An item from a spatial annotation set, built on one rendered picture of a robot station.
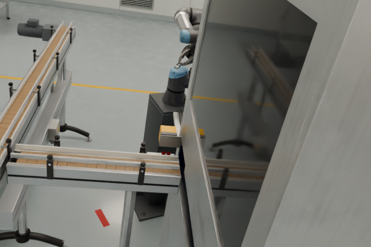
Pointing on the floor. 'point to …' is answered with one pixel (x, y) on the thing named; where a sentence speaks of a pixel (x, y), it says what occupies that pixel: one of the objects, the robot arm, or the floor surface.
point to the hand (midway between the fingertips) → (181, 62)
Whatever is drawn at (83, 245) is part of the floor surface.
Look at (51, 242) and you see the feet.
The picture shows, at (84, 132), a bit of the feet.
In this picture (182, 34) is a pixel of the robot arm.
